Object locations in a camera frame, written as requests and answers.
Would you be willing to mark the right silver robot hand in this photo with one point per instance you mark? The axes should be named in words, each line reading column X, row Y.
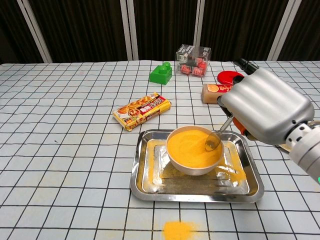
column 267, row 107

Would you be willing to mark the white bowl of yellow powder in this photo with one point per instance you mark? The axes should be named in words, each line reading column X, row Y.
column 187, row 150

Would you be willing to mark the rectangular stainless steel tray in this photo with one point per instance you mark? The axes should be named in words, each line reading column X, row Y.
column 200, row 192

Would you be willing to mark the black folding screen white frames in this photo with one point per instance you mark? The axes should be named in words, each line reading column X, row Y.
column 87, row 30

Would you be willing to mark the silver metal spoon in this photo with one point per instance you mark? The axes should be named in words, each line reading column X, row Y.
column 212, row 143

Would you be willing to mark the spilled yellow powder pile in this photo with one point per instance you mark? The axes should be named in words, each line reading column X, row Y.
column 177, row 231

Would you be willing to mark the yellow snack food package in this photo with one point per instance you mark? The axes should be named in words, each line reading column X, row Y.
column 140, row 112

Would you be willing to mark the green toy building block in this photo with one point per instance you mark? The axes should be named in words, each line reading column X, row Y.
column 160, row 75

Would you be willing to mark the brown drink bottle red label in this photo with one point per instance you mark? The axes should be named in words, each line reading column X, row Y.
column 212, row 95

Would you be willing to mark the white black checkered tablecloth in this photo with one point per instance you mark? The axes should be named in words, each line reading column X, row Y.
column 62, row 150

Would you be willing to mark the clear plastic box red items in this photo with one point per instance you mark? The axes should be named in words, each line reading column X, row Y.
column 192, row 67

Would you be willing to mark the red round plastic disc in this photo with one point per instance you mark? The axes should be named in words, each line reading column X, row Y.
column 226, row 77

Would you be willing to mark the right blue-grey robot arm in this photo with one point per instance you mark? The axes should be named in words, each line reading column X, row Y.
column 307, row 150

